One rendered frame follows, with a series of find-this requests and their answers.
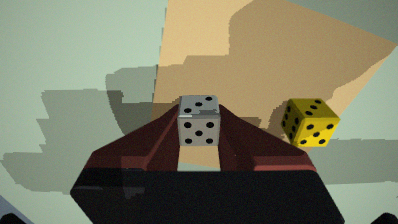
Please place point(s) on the tan mat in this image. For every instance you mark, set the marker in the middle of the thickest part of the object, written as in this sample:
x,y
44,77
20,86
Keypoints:
x,y
255,55

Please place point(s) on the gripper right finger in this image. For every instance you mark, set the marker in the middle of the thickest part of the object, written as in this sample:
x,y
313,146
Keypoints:
x,y
255,149

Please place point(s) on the yellow die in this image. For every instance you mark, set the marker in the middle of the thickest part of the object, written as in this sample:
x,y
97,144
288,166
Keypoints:
x,y
309,122

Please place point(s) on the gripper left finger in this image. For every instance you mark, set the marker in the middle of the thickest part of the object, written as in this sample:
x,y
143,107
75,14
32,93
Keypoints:
x,y
144,147

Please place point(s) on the white die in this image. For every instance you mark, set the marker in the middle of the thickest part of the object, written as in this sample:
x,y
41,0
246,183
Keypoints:
x,y
198,120

